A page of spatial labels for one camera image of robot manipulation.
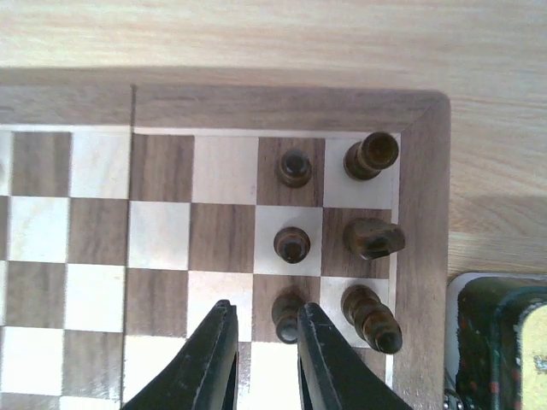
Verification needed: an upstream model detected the dark rook corner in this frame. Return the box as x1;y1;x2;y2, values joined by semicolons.
343;132;399;181

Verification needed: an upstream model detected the gold tin with pieces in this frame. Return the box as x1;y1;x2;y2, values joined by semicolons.
444;272;546;409

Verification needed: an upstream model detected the dark bishop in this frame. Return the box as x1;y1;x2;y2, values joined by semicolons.
340;284;403;354

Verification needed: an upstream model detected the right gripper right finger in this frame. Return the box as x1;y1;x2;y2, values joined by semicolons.
297;302;410;410

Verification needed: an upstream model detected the dark pawn top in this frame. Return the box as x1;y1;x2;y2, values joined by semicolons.
276;149;313;188

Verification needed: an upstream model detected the dark knight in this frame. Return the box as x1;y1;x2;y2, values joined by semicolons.
343;218;406;261

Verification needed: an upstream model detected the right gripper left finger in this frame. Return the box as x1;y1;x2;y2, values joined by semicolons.
123;300;238;410

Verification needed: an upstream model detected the dark pawn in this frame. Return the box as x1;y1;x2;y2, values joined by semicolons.
273;226;311;264
271;286;304;344
276;149;313;188

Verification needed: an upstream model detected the wooden chess board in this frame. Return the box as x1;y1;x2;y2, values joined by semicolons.
1;79;450;409

